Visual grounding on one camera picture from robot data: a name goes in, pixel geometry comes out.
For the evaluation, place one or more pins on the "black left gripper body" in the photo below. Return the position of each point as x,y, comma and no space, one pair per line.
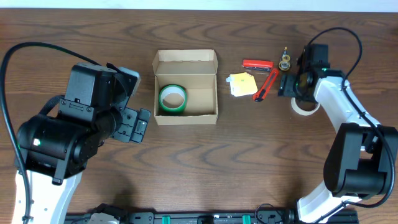
131,125

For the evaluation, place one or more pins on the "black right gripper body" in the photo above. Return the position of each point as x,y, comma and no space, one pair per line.
286,86

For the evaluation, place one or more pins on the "white tape roll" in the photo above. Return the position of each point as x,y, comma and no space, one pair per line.
301,111

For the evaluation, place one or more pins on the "green tape roll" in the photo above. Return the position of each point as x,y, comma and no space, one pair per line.
173,99

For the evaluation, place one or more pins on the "brown cardboard box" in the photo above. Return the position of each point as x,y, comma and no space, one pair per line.
195,71

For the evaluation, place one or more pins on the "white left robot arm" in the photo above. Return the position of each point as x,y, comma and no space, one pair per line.
57,142

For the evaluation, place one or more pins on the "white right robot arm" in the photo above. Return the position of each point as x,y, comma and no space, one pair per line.
361,161

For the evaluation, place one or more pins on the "red stapler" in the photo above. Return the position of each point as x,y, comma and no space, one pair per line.
258,65

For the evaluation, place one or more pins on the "red utility knife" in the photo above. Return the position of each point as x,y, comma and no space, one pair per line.
261,94

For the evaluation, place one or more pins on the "white yellow sticky note pad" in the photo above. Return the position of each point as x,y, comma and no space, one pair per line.
242,84

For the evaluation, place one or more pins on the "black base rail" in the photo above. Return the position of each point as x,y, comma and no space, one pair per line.
265,213

